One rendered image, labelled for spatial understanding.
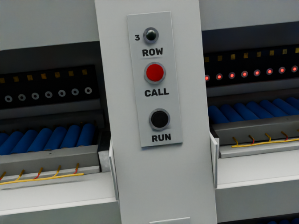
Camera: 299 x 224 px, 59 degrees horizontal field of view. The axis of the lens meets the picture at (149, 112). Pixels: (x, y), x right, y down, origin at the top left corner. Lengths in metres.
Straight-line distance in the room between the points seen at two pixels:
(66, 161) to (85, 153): 0.02
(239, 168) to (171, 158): 0.09
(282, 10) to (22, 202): 0.32
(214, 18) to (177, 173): 0.15
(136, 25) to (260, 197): 0.21
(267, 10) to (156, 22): 0.11
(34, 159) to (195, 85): 0.19
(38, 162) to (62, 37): 0.14
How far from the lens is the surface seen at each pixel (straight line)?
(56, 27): 0.27
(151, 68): 0.24
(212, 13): 0.28
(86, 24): 0.27
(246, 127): 0.35
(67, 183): 0.31
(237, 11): 0.28
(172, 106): 0.25
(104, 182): 0.30
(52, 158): 0.32
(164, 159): 0.26
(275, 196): 0.31
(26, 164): 0.33
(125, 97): 0.25
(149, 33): 0.25
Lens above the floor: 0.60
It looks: 6 degrees down
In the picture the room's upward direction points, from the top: 6 degrees counter-clockwise
